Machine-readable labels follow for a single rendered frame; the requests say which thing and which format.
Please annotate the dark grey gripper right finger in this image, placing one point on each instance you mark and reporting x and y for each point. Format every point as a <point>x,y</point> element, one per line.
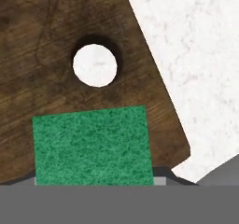
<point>165,177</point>

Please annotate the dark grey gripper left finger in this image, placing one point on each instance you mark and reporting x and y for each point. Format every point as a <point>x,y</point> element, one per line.
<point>26,179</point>

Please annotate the green sponge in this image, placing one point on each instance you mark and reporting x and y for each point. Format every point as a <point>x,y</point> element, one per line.
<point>93,146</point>

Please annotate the dark wooden cutting board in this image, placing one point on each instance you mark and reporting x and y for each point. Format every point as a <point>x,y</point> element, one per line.
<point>46,47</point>

